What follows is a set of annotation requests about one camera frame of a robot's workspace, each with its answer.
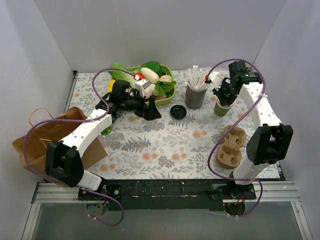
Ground green paper coffee cup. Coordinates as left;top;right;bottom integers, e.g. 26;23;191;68
214;99;233;117

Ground black coffee cup lid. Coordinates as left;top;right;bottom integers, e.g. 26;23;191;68
170;104;187;120

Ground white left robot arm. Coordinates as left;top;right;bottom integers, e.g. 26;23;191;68
45;78;162;200

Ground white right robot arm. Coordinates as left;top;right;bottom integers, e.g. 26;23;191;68
207;58;293;199

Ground green plastic tray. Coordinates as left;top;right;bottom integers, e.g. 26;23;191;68
126;64;176;106

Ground bok choy toy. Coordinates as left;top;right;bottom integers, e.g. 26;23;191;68
152;75;177;97

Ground yellow napa cabbage toy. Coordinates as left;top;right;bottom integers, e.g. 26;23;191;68
107;79;116;92

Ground white wrapped straws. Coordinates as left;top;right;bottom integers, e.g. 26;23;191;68
185;65;209;92

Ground white radish toy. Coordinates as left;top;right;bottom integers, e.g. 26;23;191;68
140;67;160;84

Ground green napa cabbage toy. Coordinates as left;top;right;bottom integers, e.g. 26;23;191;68
108;62;136;85

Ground small green cabbage toy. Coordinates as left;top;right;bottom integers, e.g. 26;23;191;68
100;125;113;136

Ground green leafy vegetable toy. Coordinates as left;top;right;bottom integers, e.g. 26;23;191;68
140;61;162;76

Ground floral table mat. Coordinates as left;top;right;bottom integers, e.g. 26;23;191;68
66;69;281;180

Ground brown cardboard cup carrier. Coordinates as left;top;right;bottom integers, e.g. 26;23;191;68
215;126;247;170

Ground brown paper bag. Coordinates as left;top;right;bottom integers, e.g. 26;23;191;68
12;107;107;186

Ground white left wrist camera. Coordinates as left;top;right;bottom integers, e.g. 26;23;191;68
135;78;152;99

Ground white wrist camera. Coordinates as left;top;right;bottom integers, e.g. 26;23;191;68
135;78;152;99
205;71;223;90

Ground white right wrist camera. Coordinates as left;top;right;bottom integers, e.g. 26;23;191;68
205;71;223;90

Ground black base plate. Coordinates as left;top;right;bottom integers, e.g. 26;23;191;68
77;177;258;212

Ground aluminium frame rail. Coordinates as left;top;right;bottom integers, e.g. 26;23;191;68
22;181;313;240

